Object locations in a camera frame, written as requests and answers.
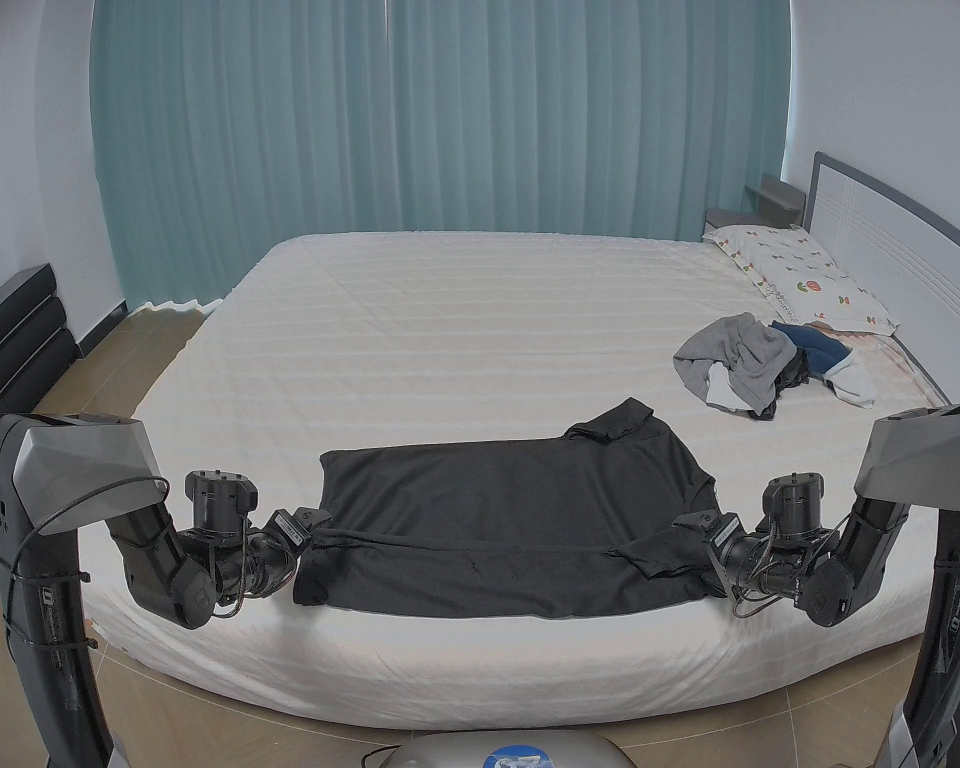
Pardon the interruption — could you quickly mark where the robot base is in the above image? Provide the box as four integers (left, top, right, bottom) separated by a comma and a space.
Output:
375, 731, 631, 768

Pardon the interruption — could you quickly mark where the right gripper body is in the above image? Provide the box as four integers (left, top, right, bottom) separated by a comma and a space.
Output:
705, 512, 798, 601

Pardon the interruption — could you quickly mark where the white printed pillow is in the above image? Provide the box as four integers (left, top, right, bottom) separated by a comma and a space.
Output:
703, 223, 900, 335

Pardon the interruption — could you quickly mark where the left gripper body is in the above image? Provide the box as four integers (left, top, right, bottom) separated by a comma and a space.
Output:
217, 507, 333, 601

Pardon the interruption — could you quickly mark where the black chest of drawers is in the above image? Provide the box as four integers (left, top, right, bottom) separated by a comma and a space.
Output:
0, 262, 82, 402

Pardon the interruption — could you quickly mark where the bed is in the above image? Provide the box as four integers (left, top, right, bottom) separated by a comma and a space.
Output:
78, 150, 960, 732

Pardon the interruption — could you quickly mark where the blue-green curtain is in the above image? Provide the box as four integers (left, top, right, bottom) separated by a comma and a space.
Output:
384, 0, 792, 243
90, 0, 391, 312

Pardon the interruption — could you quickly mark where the black T-shirt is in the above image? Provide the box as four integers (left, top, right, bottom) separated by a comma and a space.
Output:
292, 399, 730, 620

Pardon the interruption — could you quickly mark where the pile of clothes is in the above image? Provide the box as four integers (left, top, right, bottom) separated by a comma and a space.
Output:
672, 313, 877, 423

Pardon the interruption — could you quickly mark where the grey bedside table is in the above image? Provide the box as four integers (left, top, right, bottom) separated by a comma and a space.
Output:
703, 172, 807, 234

